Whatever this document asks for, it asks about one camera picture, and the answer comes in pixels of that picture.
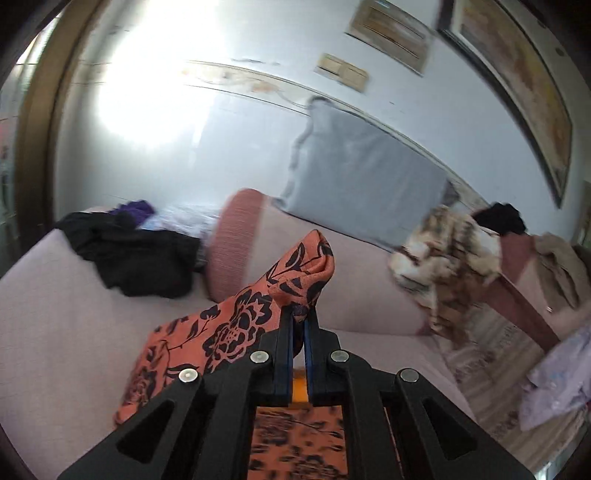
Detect lilac white garment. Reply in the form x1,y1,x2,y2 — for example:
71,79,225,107
519,322,590,431

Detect black clothes pile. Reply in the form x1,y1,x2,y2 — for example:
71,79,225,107
55,212,200,299

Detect grey pillow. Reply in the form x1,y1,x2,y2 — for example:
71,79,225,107
276,97,460,251

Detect beige brown floral cloth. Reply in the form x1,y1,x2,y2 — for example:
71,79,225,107
389,205,502,348

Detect framed wall painting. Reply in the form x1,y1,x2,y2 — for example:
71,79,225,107
438,1,573,207

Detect stained glass wooden door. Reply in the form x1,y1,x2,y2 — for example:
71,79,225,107
1,1,107,272

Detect pink quilted bolster headboard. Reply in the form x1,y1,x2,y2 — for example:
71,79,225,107
205,189,590,350

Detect striped floral cushion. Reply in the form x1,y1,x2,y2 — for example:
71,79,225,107
434,305,585,474

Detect black garment on headboard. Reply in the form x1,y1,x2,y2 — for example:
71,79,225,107
472,203,527,237

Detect purple garment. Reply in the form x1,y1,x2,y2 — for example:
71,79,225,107
108,200,155,227

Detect tan jacket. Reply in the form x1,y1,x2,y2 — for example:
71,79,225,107
534,233,590,312

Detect small framed wall picture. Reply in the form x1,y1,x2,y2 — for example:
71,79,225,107
346,0,433,76

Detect orange black floral blouse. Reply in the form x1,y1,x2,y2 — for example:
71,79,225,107
114,230,348,479

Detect beige wall switch plate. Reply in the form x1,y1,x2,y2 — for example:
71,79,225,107
315,54,370,93

